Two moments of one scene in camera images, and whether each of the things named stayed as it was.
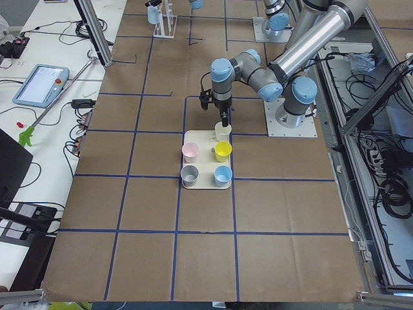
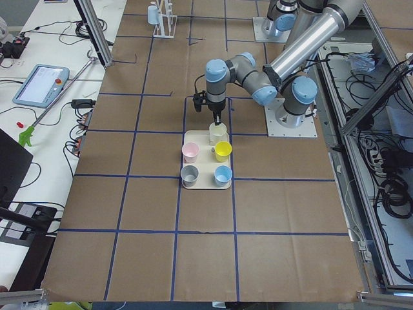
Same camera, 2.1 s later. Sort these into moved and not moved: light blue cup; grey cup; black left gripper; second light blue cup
Moved: black left gripper
Not moved: light blue cup; second light blue cup; grey cup
